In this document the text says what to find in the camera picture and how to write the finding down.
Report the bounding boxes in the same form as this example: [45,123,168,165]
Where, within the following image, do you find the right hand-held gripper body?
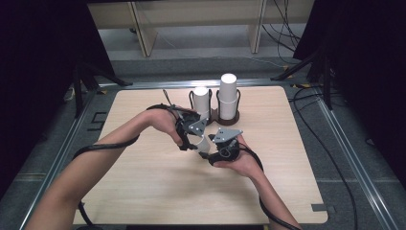
[208,127,244,166]

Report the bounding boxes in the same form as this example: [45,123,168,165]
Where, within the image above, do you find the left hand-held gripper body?
[173,108,209,151]

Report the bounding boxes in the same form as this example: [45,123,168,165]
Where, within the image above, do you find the single white paper cup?
[191,133,213,154]

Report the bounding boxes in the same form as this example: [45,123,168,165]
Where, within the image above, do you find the dark brown double cup holder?
[188,88,242,127]

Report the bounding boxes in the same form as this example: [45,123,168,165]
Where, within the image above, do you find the short stack of white cups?
[192,86,212,121]

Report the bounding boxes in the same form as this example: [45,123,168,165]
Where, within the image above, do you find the person's right hand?
[212,135,265,179]

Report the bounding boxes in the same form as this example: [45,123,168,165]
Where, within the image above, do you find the person's left hand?
[145,106,185,147]

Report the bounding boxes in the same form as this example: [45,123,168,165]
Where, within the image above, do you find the tall stack of white cups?
[217,73,239,122]

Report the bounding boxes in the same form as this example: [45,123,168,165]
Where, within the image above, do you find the black metal stand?
[270,47,334,111]
[71,60,134,119]

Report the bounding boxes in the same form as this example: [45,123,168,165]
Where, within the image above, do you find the black curtain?
[0,0,117,200]
[292,0,406,190]

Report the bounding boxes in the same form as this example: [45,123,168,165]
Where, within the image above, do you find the left hand-held gripper black cable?
[72,89,190,229]

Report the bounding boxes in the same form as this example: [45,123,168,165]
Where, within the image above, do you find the hand-held gripper black cable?
[238,142,303,230]
[72,89,190,229]

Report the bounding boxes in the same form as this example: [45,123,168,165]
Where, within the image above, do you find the right hand-held gripper black cable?
[238,142,303,230]

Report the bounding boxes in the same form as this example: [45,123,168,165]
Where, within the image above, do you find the thin white floor cable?
[247,57,290,71]

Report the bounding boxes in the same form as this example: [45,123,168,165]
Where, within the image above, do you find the beige wooden shelf frame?
[86,0,315,58]

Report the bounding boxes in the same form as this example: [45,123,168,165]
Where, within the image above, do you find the long black floor cable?
[288,85,359,230]

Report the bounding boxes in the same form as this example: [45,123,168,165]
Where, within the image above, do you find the aluminium floor rail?
[314,94,400,230]
[18,90,99,230]

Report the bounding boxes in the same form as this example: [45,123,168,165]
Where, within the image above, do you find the bundle of black cables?
[261,0,303,65]

